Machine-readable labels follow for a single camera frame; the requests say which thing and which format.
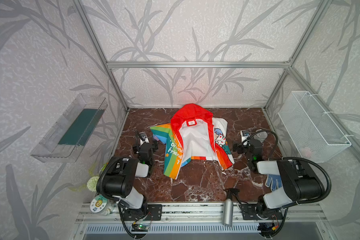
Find colourful rainbow hooded kids jacket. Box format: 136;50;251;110
150;104;235;180

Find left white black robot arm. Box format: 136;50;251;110
96;141;158;215

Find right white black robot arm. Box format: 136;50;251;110
234;143;332;214

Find silver metal tin can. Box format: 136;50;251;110
255;129;268;141

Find blue white work glove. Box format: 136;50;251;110
266;175;283;192

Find pink item in basket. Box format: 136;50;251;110
300;147;314;159

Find artificial flower bouquet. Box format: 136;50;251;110
71;163;108;192

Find silver spray bottle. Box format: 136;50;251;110
222;188;240;227

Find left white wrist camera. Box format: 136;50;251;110
138;132;149;145

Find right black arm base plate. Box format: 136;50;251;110
239;203;284;221

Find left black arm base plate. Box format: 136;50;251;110
121;204;163;221

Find white wire mesh basket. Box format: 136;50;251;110
278;91;352;163

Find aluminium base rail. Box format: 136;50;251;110
75;202;328;224

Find right black corrugated cable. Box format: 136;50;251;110
245;128;332;205

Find clear acrylic wall shelf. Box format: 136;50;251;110
31;94;108;163

